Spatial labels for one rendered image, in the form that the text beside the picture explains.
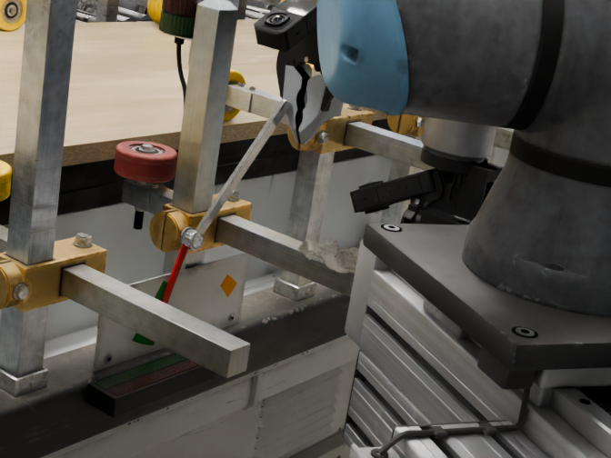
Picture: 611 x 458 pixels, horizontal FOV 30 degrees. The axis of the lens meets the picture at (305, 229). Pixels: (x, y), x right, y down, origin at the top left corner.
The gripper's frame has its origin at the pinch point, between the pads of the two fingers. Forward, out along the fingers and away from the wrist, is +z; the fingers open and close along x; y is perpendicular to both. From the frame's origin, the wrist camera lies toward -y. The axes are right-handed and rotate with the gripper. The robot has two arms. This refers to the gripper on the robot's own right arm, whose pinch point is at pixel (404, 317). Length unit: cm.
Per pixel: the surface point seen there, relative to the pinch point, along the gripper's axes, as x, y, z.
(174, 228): -8.6, -28.3, -2.9
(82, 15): 104, -169, 2
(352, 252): 1.5, -9.3, -4.5
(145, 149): -0.6, -41.9, -8.1
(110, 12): 83, -137, -6
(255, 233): -1.5, -21.4, -3.3
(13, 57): 20, -94, -7
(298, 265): -1.5, -14.4, -1.6
